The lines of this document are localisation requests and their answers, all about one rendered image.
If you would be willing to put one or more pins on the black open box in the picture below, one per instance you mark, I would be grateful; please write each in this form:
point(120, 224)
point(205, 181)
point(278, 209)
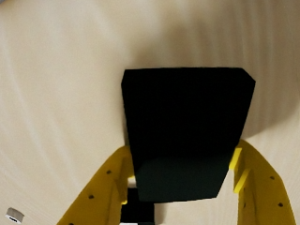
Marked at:
point(134, 211)

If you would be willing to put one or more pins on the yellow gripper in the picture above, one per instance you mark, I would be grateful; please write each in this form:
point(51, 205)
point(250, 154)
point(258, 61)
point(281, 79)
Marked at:
point(262, 196)

